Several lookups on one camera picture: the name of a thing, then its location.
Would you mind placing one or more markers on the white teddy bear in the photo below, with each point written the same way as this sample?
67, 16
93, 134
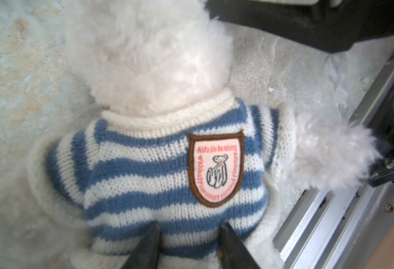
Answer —
148, 59

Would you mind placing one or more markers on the blue white striped sweater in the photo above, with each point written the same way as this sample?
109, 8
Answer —
191, 170

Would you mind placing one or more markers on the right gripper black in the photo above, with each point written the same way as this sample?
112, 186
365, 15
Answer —
323, 25

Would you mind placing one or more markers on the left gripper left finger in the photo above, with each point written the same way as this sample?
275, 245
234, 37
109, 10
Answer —
146, 253

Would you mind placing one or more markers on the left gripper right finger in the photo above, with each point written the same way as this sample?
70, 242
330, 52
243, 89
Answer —
232, 252

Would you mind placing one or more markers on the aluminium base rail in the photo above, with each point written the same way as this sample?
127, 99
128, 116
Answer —
321, 229

